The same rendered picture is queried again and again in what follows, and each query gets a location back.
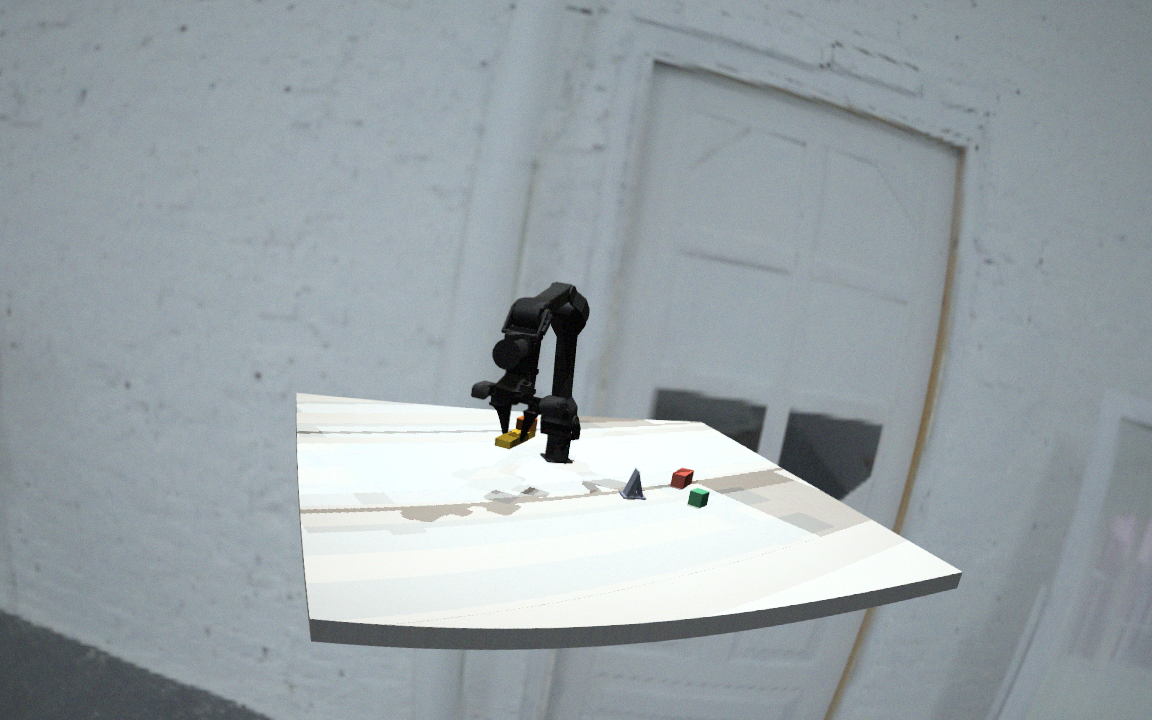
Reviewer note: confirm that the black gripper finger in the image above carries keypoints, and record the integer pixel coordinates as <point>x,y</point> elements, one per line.
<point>504,413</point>
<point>528,418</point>

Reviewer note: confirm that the red rectangular block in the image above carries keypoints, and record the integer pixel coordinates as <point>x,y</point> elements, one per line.
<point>682,478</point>

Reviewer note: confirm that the green cube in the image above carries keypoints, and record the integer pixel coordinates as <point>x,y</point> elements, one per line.
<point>698,497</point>

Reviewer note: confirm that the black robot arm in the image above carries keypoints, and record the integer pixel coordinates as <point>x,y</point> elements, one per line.
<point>562,306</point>

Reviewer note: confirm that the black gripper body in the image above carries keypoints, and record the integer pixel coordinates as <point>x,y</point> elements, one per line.
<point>549,405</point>

